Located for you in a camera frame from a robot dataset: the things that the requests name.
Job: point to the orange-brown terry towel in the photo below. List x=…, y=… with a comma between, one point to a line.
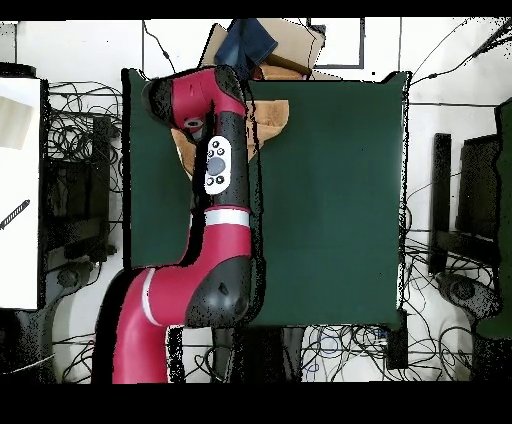
x=268, y=120

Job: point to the black power box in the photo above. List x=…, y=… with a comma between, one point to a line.
x=396, y=344

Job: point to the beige paper sheet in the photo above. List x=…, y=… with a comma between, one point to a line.
x=14, y=124

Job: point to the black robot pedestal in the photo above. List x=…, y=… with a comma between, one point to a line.
x=260, y=356

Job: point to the brown cardboard box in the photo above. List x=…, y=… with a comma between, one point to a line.
x=292, y=40

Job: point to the dark green table cloth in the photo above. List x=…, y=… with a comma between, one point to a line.
x=328, y=200

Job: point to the green cloth on side table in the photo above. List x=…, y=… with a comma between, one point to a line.
x=506, y=200

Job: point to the white table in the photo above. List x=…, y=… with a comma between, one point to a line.
x=20, y=260

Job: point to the blue denim jeans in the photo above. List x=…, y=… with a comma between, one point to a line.
x=244, y=44

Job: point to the black striped bar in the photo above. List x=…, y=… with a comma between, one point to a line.
x=16, y=213

